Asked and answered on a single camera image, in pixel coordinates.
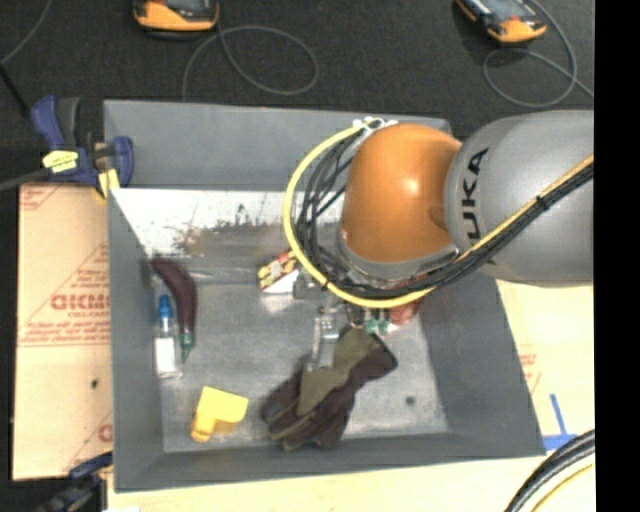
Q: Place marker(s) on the red-brown round thing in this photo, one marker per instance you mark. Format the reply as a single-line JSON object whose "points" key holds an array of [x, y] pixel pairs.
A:
{"points": [[406, 314]]}

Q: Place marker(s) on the dark brown and olive glove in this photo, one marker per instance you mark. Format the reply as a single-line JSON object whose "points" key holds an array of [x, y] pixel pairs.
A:
{"points": [[325, 400]]}

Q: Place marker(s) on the yellow L-shaped block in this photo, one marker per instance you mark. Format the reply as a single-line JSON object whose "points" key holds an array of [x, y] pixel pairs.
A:
{"points": [[218, 410]]}

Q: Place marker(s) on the red yellow white packet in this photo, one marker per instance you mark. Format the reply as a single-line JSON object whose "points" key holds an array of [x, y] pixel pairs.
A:
{"points": [[276, 275]]}

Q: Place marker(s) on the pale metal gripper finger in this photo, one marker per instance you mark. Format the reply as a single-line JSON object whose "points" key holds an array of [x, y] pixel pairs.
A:
{"points": [[318, 345], [334, 340]]}

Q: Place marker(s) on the brown cardboard board red print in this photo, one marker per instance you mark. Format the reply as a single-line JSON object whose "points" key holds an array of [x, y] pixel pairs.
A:
{"points": [[60, 250]]}

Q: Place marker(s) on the clear plastic bottle blue cap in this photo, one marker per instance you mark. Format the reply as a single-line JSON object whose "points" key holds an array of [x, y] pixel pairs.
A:
{"points": [[166, 345]]}

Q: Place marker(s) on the grey metal bin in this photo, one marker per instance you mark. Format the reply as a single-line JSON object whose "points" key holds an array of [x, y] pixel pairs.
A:
{"points": [[240, 320]]}

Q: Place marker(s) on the purple toy eggplant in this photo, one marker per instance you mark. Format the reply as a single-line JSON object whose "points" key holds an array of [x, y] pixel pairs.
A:
{"points": [[181, 295]]}

